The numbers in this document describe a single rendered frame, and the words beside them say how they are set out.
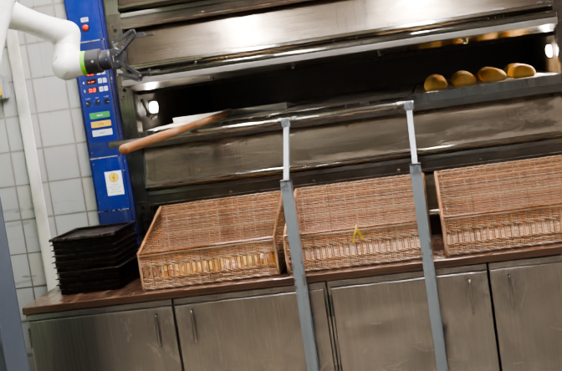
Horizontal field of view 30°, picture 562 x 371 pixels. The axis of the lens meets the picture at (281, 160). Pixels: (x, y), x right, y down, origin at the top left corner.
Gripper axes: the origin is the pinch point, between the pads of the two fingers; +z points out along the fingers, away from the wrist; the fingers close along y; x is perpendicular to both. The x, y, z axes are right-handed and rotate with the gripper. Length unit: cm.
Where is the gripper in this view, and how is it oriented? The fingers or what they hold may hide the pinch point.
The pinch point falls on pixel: (154, 53)
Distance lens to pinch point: 399.8
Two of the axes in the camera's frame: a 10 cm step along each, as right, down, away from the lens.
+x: -1.4, 1.0, -9.8
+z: 9.8, -1.3, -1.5
